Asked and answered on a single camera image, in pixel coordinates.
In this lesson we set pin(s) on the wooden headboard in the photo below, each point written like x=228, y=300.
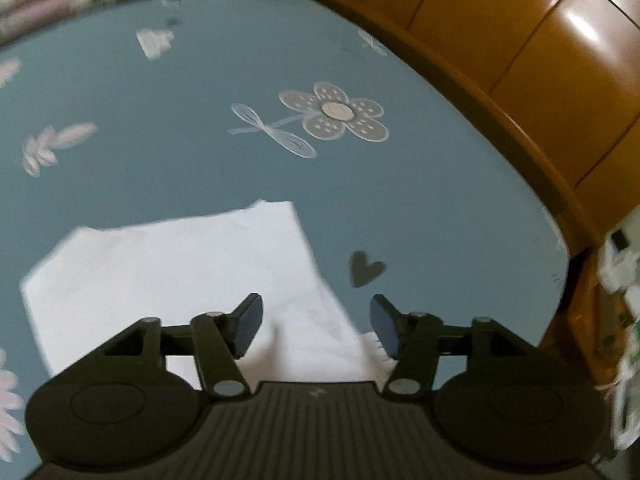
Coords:
x=500, y=35

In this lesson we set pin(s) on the wooden nightstand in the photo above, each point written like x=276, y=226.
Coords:
x=575, y=310

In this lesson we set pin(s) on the white t-shirt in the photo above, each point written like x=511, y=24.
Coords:
x=175, y=270

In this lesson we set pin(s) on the purple floral quilt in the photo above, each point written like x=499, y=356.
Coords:
x=75, y=0

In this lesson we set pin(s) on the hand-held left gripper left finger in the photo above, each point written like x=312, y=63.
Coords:
x=247, y=327

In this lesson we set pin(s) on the bed with blue floral sheet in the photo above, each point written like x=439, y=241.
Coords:
x=425, y=200

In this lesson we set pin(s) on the white and green clutter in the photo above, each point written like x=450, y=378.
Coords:
x=625, y=270

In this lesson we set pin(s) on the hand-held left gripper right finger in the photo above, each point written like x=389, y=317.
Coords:
x=385, y=327

